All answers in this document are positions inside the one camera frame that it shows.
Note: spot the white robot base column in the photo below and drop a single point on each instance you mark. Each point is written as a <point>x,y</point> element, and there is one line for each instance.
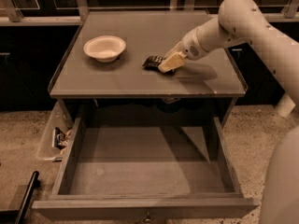
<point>280,201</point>

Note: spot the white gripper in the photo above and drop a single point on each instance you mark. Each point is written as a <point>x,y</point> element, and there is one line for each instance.
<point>191,47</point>

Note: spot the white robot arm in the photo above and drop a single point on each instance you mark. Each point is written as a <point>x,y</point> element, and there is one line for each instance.
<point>241,21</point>

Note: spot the open grey top drawer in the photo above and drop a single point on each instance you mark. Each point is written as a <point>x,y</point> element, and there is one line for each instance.
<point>139,163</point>

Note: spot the black rxbar chocolate bar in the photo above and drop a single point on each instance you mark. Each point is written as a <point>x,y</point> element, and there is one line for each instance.
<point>152,63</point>

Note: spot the white bowl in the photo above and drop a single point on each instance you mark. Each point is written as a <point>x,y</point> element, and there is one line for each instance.
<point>105,48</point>

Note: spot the snack packet in bin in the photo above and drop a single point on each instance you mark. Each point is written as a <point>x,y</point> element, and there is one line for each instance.
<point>60,139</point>

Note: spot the black bar object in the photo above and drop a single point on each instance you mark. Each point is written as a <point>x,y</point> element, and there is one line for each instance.
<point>17,216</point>

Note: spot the metal railing frame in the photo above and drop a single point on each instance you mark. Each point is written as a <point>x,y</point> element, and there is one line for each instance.
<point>75,12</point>

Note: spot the grey cabinet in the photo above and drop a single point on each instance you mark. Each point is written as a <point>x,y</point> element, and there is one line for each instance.
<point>145,33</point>

